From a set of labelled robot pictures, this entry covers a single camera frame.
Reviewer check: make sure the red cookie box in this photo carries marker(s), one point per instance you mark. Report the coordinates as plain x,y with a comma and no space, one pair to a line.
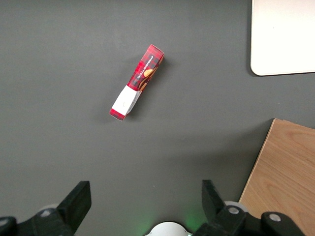
145,66

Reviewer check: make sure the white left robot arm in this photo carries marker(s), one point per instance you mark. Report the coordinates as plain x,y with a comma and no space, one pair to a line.
167,230

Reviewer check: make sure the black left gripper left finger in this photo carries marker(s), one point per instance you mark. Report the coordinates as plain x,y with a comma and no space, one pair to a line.
76,209

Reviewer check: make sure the wooden drawer cabinet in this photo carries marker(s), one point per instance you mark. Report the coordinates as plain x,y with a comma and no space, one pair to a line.
283,177

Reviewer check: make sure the beige plastic tray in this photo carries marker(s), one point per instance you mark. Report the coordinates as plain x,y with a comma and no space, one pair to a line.
283,37

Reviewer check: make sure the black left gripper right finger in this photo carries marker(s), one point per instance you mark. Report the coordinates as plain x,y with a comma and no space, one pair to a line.
216,211

